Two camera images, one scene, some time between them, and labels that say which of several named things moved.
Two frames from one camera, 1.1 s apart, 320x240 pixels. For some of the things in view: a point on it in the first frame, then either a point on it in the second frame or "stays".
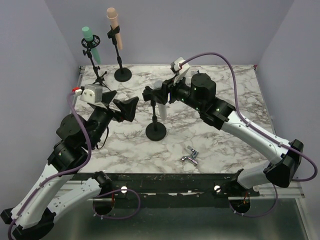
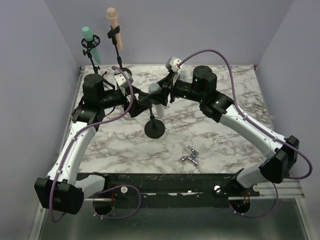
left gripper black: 128,108 -> 137,106
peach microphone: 112,14 stays
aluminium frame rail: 268,191 stays
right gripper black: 168,87 stays
